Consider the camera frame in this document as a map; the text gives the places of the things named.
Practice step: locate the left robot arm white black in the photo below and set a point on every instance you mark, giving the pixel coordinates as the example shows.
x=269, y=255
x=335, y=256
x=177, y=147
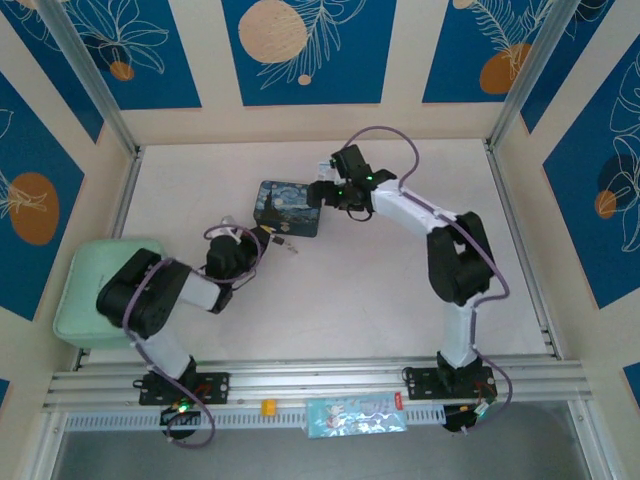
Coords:
x=150, y=295

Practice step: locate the aluminium mounting rail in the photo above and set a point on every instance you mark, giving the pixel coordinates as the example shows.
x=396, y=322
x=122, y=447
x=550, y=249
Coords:
x=320, y=377

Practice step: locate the black controller with LED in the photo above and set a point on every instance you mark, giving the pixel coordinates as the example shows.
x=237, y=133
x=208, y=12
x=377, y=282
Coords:
x=467, y=417
x=179, y=415

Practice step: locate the small yellow block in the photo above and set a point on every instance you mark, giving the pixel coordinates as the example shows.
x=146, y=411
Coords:
x=269, y=407

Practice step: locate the dark bronze padlock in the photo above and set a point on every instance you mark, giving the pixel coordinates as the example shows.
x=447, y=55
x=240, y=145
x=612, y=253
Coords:
x=278, y=241

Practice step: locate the aluminium frame post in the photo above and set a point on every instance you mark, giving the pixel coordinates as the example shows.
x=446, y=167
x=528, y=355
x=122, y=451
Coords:
x=90, y=75
x=525, y=75

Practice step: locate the aluminium side rail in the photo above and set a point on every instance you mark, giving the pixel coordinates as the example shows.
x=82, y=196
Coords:
x=510, y=210
x=131, y=190

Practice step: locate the mint green tray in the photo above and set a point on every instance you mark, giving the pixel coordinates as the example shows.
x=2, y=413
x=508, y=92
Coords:
x=85, y=270

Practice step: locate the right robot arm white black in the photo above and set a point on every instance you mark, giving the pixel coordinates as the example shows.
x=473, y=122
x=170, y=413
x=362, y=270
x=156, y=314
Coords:
x=455, y=260

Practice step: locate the blue patterned tissue packet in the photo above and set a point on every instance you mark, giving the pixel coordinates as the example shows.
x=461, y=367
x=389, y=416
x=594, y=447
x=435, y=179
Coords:
x=355, y=415

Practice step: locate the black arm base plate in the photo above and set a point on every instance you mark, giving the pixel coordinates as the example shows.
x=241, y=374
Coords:
x=217, y=387
x=420, y=382

